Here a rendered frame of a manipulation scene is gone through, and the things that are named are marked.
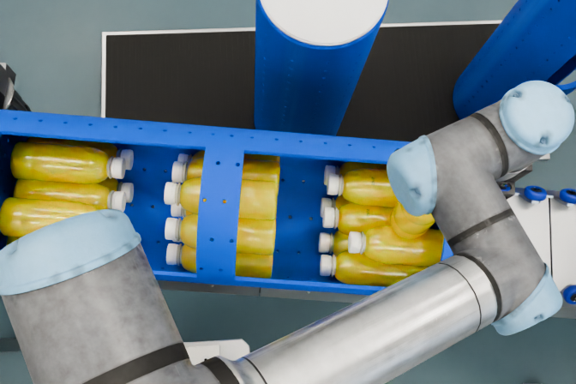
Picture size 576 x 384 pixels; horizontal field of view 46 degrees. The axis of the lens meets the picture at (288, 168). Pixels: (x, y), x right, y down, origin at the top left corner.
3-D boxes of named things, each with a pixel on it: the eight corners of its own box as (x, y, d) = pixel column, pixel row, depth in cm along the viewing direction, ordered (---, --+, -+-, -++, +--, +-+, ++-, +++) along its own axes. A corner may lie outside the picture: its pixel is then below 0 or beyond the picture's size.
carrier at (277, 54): (349, 148, 227) (325, 71, 234) (407, 32, 143) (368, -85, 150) (266, 170, 224) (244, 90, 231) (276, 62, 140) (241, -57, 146)
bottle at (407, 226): (382, 230, 120) (403, 200, 104) (398, 196, 123) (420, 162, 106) (418, 247, 120) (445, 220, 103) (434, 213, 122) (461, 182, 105)
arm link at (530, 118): (486, 94, 69) (556, 63, 71) (455, 129, 80) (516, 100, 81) (525, 162, 68) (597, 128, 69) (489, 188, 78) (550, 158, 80)
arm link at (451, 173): (442, 241, 67) (537, 195, 68) (387, 143, 70) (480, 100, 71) (423, 255, 74) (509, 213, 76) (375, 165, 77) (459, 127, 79)
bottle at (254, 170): (278, 186, 130) (184, 178, 130) (280, 154, 127) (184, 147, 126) (277, 206, 124) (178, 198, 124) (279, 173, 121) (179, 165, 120)
